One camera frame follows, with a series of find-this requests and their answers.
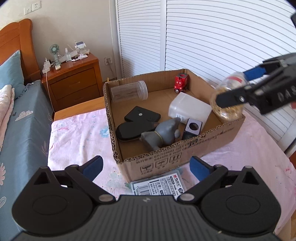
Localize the clear jar of yellow capsules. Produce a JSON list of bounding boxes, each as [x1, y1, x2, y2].
[[210, 72, 247, 123]]

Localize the grey squeeze toy dog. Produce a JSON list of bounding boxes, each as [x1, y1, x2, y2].
[[140, 117, 181, 151]]

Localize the black glossy oval case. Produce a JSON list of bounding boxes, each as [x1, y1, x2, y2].
[[115, 121, 159, 142]]

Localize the black rectangular device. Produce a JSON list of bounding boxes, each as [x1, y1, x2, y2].
[[125, 106, 161, 123]]

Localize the clear flat plastic box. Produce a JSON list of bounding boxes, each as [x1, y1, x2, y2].
[[130, 169, 187, 200]]

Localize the small black white cube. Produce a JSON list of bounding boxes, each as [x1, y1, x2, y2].
[[182, 118, 203, 140]]

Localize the white plastic container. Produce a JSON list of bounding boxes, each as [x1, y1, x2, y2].
[[168, 92, 212, 124]]

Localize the white louvered closet door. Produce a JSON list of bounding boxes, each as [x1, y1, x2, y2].
[[114, 0, 296, 158]]

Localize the blue bed sheet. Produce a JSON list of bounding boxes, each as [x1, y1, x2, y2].
[[1, 80, 53, 240]]

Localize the brown cardboard box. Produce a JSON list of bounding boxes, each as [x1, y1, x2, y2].
[[103, 68, 246, 183]]

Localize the wooden nightstand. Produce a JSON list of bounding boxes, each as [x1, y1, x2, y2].
[[42, 53, 103, 112]]

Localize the empty clear plastic jar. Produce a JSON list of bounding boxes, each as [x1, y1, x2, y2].
[[111, 80, 148, 102]]

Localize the pink floral quilt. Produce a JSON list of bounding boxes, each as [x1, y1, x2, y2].
[[0, 84, 15, 149]]

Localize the white power strip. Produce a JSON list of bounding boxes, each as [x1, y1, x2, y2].
[[42, 58, 51, 74]]

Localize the clear spray bottle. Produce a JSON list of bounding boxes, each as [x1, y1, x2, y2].
[[65, 48, 72, 62]]

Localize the blue pillow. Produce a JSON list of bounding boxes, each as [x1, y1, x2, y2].
[[1, 50, 26, 99]]

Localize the white phone stand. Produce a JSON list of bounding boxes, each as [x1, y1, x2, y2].
[[75, 41, 89, 60]]

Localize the small green desk fan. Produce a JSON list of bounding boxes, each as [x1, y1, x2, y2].
[[49, 44, 61, 66]]

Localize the wooden bed headboard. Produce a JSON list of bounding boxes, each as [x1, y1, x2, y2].
[[0, 19, 42, 84]]

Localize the white charging cable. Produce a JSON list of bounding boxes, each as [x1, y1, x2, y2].
[[45, 71, 55, 113]]

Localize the white wall socket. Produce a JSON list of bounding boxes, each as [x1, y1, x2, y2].
[[104, 57, 112, 65]]

